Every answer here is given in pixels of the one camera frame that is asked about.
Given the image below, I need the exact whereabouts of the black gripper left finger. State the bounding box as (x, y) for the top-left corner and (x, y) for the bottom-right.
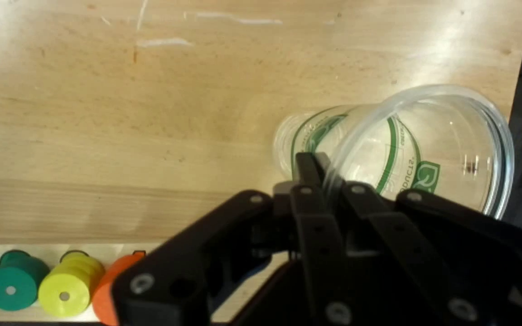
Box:
(110, 151), (359, 326)

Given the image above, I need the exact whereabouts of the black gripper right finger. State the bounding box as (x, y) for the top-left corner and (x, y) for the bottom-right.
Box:
(331, 180), (522, 326)

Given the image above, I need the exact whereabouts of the clear plastic cup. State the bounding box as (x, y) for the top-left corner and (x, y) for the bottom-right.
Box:
(272, 84), (516, 223)

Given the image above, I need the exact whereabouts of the orange cylinder peg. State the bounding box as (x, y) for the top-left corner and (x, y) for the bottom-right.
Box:
(90, 251), (148, 326)

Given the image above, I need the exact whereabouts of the yellow cylinder peg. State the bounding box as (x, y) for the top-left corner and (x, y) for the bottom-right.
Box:
(36, 249), (107, 319)

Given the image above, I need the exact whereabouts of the green cylinder peg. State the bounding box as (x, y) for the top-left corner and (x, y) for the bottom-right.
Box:
(0, 249), (50, 314)

